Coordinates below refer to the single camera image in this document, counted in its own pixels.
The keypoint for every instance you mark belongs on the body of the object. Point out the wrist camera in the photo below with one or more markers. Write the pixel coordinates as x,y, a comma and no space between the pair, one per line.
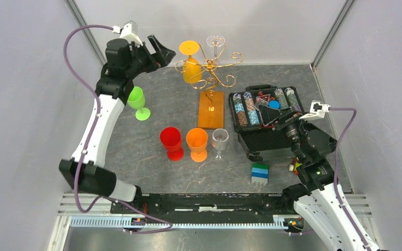
129,33
317,111

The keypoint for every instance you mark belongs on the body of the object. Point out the red wine glass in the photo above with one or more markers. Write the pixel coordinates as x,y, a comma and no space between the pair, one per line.
172,141

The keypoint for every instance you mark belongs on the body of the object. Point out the clear wine glass front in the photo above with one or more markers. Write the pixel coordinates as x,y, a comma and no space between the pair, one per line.
220,141

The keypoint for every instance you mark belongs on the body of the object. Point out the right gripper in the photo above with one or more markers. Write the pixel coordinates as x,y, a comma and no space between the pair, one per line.
268,114

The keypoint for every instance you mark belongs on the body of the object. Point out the small colourful toy car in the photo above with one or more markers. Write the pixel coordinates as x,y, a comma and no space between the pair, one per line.
293,167

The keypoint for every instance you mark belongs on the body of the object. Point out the yellow wine glass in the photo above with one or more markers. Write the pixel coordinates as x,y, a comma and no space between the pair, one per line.
191,68

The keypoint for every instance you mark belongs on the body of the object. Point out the orange wine glass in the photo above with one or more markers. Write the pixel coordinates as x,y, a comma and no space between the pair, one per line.
197,140

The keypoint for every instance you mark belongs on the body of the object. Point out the blue green toy block stack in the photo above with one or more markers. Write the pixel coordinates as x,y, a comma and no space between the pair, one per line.
260,173

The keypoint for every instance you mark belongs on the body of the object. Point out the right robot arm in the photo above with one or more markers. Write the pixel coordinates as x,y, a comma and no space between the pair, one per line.
319,198

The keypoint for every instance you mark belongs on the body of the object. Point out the black poker chip case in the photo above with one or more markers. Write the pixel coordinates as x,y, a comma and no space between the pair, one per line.
261,144

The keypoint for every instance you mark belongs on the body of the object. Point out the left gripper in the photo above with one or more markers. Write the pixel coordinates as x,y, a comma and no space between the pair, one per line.
160,59

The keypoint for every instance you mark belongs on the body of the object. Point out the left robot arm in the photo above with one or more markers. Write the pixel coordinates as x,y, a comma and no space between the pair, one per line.
85,171

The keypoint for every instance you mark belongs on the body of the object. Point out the gold wire wooden glass rack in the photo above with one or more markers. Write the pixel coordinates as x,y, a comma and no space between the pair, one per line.
211,102

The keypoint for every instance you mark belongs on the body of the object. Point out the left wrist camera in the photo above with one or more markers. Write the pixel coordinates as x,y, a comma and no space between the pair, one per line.
129,33

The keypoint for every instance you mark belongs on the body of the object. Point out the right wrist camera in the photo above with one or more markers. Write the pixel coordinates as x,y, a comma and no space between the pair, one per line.
317,111

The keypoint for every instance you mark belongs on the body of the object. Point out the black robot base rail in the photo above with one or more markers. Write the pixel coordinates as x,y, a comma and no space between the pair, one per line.
217,208

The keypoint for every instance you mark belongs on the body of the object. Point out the clear wine glass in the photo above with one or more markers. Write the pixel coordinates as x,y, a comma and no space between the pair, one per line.
216,42
220,141

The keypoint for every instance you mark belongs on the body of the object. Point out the clear wine glass back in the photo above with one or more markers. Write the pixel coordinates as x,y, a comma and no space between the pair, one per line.
216,42

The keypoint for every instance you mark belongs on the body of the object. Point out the green wine glass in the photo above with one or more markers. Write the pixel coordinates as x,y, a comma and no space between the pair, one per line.
136,100

